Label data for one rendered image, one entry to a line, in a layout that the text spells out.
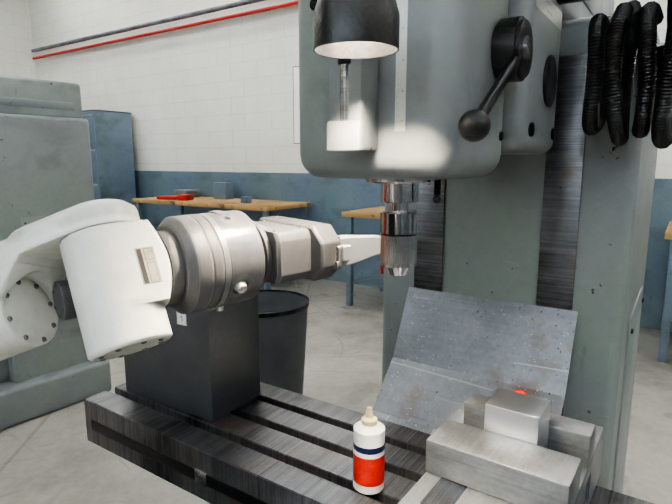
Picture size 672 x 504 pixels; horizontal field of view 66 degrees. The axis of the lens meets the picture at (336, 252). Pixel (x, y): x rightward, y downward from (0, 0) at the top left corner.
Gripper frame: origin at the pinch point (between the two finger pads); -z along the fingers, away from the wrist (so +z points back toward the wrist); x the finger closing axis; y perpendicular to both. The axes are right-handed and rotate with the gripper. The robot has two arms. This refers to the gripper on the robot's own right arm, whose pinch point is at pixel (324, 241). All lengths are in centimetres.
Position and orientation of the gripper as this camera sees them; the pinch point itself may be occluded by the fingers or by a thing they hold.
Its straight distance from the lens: 58.0
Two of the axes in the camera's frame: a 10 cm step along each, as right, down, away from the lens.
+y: 0.0, 9.8, 2.0
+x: -6.7, -1.5, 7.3
